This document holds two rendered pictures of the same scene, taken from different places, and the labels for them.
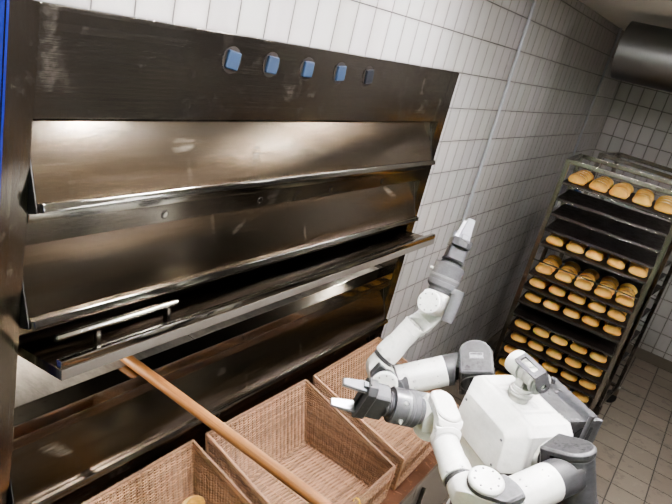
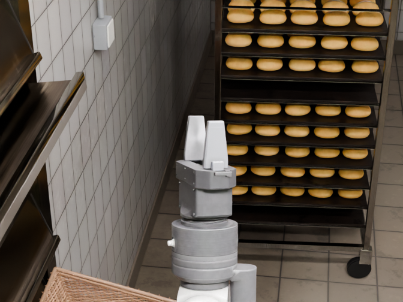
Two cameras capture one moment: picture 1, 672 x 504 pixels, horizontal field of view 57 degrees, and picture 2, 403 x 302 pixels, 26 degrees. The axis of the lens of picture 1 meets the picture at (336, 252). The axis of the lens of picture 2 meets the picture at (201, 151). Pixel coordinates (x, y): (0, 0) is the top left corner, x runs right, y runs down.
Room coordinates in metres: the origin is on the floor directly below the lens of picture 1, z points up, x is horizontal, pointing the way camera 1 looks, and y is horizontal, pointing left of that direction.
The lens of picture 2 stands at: (0.79, 0.03, 2.29)
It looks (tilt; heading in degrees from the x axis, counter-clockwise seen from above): 30 degrees down; 338
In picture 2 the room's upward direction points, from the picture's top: straight up
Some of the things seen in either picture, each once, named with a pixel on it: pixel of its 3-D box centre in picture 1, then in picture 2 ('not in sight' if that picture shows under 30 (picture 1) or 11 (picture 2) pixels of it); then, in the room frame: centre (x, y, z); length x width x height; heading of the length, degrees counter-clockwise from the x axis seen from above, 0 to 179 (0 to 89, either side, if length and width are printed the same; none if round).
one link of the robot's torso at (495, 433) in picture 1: (519, 438); not in sight; (1.45, -0.61, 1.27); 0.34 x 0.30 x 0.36; 26
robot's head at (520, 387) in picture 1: (525, 375); not in sight; (1.43, -0.55, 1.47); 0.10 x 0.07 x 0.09; 26
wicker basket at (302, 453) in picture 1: (301, 467); not in sight; (1.79, -0.07, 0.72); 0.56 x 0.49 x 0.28; 149
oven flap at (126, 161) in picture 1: (305, 148); not in sight; (1.91, 0.17, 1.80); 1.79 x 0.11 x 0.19; 150
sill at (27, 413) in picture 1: (261, 324); not in sight; (1.92, 0.19, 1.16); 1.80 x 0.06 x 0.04; 150
